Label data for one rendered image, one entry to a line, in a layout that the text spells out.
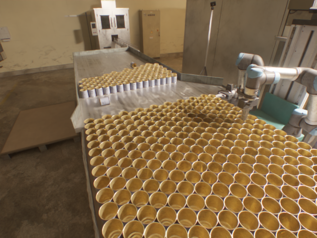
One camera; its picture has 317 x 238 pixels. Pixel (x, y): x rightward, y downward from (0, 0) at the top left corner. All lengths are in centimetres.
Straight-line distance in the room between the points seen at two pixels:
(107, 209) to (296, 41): 191
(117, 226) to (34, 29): 737
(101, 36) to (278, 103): 539
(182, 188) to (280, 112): 147
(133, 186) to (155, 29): 742
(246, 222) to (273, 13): 283
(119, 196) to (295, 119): 151
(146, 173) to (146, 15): 722
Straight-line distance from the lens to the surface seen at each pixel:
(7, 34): 774
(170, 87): 190
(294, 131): 183
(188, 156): 89
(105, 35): 624
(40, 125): 357
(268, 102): 207
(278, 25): 310
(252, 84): 111
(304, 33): 197
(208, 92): 184
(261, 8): 330
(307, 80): 146
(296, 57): 199
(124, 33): 636
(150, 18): 779
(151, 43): 788
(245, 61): 173
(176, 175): 81
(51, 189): 252
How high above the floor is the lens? 178
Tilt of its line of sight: 32 degrees down
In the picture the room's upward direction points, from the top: straight up
